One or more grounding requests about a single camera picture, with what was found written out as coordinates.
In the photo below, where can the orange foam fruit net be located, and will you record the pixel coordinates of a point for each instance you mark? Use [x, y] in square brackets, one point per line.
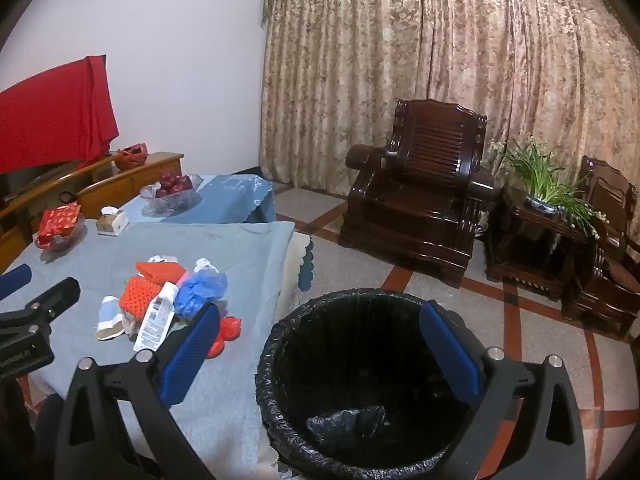
[160, 272]
[137, 295]

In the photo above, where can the white wrapper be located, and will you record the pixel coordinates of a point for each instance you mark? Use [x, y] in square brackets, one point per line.
[160, 259]

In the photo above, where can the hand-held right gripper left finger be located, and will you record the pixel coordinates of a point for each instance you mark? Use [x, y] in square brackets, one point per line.
[192, 350]

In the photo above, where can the glass fruit bowl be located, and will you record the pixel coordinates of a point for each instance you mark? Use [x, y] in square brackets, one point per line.
[172, 202]

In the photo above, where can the small white tissue box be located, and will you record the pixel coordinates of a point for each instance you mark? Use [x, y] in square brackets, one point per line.
[112, 222]

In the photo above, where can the potted green plant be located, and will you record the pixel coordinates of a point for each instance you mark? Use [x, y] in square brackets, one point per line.
[542, 180]

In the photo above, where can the blue patterned tablecloth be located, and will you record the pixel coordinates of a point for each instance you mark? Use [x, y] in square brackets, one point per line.
[225, 195]

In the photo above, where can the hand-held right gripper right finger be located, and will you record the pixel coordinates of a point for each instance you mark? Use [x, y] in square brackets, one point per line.
[450, 355]

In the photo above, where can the red cloth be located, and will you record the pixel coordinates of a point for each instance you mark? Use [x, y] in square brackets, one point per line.
[50, 115]

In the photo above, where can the grey tablecloth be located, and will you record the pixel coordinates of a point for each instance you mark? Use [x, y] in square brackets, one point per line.
[225, 260]

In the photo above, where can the white labelled tube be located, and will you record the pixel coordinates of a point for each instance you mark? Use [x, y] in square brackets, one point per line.
[155, 322]

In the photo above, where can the red patterned packet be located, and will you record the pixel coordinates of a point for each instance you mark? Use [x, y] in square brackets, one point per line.
[57, 222]

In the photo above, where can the red apple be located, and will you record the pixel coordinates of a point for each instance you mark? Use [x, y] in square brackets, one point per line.
[162, 192]
[168, 179]
[184, 183]

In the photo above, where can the black television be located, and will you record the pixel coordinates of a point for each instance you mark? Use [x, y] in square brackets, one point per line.
[30, 177]

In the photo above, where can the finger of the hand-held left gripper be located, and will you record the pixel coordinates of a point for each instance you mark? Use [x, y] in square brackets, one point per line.
[15, 280]
[62, 291]

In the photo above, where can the red woven basket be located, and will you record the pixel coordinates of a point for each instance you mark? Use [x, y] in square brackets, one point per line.
[131, 157]

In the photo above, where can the dark wooden side table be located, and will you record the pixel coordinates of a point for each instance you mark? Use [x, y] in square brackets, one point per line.
[525, 250]

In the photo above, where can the dark wooden armchair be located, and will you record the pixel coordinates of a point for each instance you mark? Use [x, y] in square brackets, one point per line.
[425, 200]
[605, 270]

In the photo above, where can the beige patterned curtain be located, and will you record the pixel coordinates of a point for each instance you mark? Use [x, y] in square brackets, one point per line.
[400, 35]

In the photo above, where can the black lined waste bin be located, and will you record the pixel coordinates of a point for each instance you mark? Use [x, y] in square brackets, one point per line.
[350, 340]

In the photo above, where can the glass dish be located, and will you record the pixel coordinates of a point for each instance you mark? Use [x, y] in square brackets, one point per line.
[62, 251]

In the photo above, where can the scalloped table mat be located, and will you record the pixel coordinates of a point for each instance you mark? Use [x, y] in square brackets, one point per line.
[302, 265]

